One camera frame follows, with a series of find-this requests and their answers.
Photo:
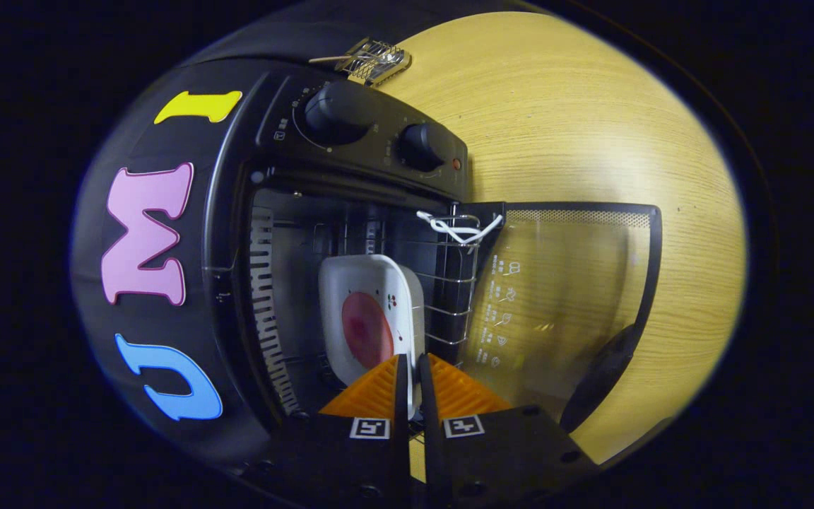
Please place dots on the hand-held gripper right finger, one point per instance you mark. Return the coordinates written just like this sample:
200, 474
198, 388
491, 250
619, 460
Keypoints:
427, 403

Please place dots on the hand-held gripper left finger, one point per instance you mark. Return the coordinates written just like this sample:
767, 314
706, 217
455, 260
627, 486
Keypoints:
400, 396

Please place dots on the pink meat slice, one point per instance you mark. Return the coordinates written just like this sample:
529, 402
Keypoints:
367, 329

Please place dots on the white square plate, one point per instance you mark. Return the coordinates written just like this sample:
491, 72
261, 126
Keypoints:
379, 276

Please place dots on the black toaster oven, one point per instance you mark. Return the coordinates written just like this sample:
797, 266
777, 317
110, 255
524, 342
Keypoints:
350, 166

